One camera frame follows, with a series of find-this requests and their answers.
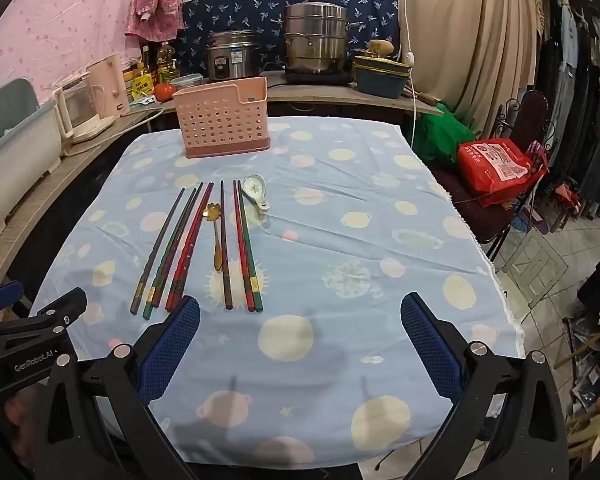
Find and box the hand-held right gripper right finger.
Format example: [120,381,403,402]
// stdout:
[400,292,568,480]

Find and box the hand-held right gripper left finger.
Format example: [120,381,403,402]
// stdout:
[45,296,202,480]

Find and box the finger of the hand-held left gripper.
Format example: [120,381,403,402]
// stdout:
[0,287,88,335]
[0,280,24,312]

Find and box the dark purple chopstick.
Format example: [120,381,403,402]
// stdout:
[219,180,234,311]
[130,188,186,316]

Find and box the red chopstick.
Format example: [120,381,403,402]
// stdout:
[172,182,215,307]
[165,182,214,311]
[232,180,256,312]

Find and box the pink perforated utensil holder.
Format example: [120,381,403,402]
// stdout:
[172,76,272,159]

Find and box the gold flower spoon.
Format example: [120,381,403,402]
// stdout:
[204,203,224,275]

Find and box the white dish storage box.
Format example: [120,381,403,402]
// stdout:
[0,78,63,248]

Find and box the blue printed tablecloth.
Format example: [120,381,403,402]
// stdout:
[30,116,526,468]

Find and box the white ceramic spoon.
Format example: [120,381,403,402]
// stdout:
[241,173,271,212]

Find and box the red plastic bag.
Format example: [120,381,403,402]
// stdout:
[456,138,548,209]

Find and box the white glass electric kettle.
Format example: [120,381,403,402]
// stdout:
[54,74,116,147]

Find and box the green plastic bag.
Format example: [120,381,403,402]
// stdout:
[412,105,476,163]

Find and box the pink electric kettle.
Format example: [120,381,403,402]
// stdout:
[87,53,131,120]

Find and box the yellow label bottle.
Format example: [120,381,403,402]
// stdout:
[130,62,156,98]

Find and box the dark metal chair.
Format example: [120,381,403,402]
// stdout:
[430,91,551,261]

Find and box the blue and yellow basin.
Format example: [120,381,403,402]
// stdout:
[352,55,413,100]

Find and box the large cooking oil bottle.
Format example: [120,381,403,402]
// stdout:
[156,41,179,86]

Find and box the pink dotted sheet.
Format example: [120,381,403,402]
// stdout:
[0,0,146,106]

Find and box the row of hanging clothes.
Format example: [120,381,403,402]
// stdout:
[532,0,600,233]

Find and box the black induction cooker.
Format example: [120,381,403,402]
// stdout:
[285,69,356,86]

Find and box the silver rice cooker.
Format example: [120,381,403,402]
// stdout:
[206,30,265,82]

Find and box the beige curtain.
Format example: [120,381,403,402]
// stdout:
[397,0,561,136]

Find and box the stainless steel steamer pot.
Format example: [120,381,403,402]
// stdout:
[283,2,366,75]

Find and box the navy printed cloth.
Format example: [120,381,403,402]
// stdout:
[177,0,401,81]

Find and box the white cable with switch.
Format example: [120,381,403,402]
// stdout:
[397,0,422,147]

